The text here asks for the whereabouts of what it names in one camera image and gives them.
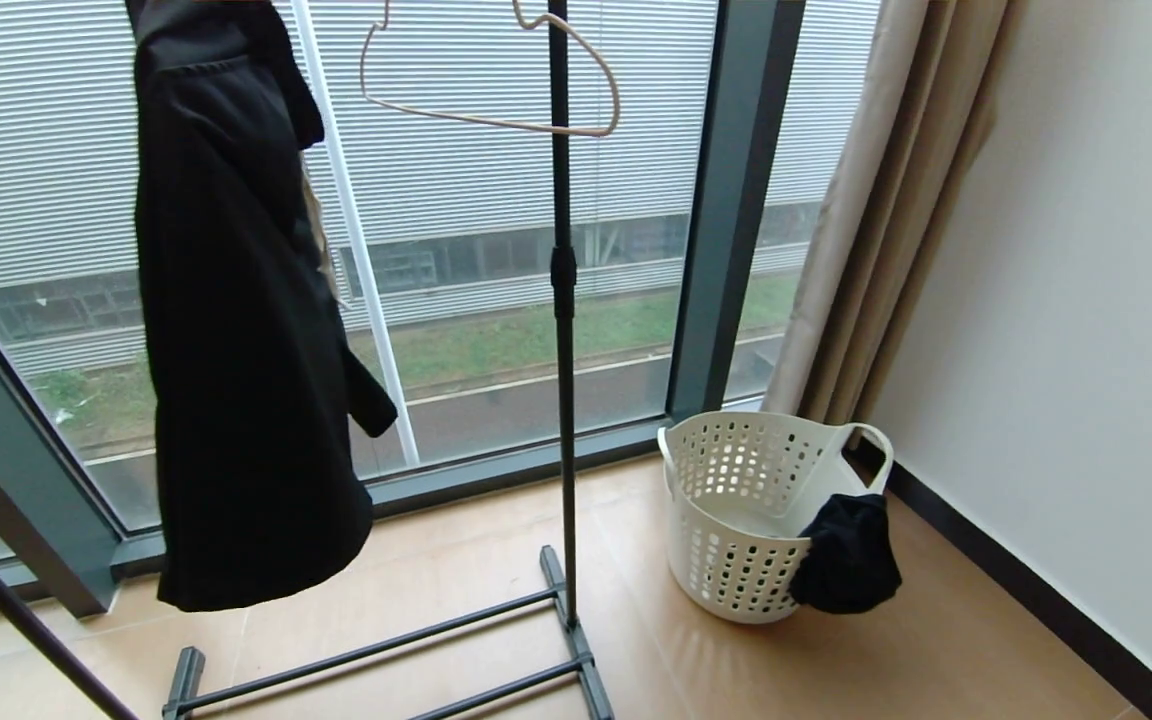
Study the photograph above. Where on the black garment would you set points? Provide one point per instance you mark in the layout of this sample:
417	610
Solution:
848	555
246	400

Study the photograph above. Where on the black clothes rack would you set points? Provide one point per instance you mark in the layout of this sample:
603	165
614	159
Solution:
564	400

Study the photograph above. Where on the white laundry basket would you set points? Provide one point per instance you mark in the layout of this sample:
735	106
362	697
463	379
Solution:
726	560

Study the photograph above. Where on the pink clothes hanger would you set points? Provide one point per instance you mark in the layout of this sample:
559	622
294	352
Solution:
496	122

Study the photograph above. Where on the window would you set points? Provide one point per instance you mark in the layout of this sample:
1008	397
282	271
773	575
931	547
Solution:
456	170

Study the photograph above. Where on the beige curtain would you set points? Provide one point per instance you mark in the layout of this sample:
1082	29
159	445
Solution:
896	200

